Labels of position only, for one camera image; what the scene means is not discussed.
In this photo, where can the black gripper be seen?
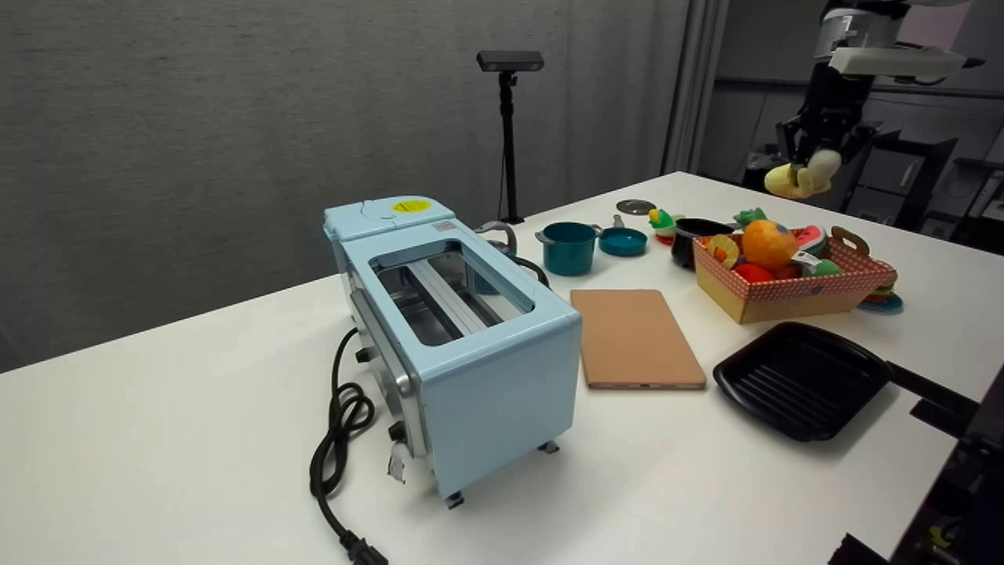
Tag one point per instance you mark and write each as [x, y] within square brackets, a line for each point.
[837, 100]

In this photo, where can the banana plush toy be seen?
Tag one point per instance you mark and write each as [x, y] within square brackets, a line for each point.
[787, 181]

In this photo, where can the watermelon slice plush toy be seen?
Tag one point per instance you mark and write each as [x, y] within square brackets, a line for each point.
[809, 240]

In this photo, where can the wooden tray of toy food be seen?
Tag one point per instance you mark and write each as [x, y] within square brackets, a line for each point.
[796, 300]

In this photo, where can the green white plush toy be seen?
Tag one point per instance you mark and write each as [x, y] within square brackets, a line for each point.
[664, 220]

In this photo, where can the teal toy pan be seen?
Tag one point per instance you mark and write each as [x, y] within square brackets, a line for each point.
[623, 242]

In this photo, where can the teal toy pot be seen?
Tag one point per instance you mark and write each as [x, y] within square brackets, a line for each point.
[568, 252]

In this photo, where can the small teal plate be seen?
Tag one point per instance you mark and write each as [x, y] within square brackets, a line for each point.
[885, 303]

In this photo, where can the black grill tray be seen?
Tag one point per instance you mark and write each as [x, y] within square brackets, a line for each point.
[801, 381]

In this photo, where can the wooden cutting board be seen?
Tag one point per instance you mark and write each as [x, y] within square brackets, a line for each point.
[636, 340]

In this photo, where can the light blue toaster oven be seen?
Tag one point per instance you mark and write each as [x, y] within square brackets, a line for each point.
[492, 386]

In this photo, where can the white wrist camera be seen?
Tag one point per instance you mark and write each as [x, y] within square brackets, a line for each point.
[899, 63]

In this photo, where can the black camera stand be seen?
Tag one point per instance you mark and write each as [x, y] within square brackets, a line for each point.
[509, 137]

